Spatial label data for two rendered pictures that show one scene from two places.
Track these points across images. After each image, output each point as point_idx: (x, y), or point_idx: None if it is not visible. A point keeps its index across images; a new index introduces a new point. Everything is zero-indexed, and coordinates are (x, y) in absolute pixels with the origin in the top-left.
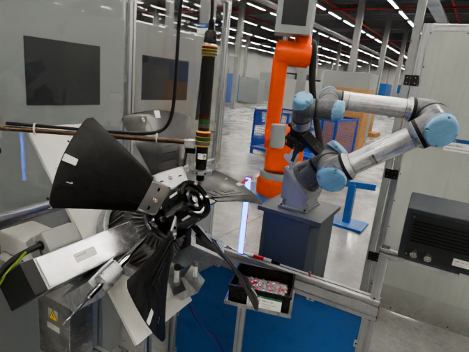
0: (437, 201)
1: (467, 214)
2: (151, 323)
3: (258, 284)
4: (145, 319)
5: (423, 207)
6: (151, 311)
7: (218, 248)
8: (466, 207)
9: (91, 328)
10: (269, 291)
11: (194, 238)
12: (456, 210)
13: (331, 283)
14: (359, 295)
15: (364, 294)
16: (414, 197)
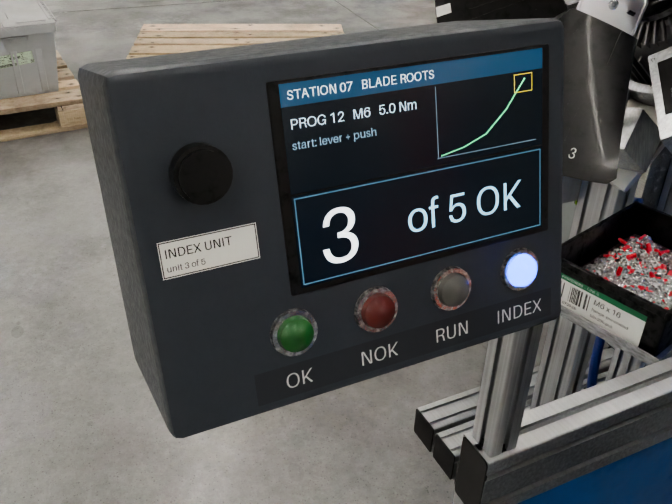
0: (422, 30)
1: (264, 45)
2: (441, 20)
3: (663, 276)
4: (436, 4)
5: (425, 25)
6: (447, 5)
7: (559, 20)
8: (297, 45)
9: (643, 178)
10: (623, 279)
11: (667, 54)
12: (315, 40)
13: (615, 389)
14: (526, 412)
15: (526, 434)
16: (510, 19)
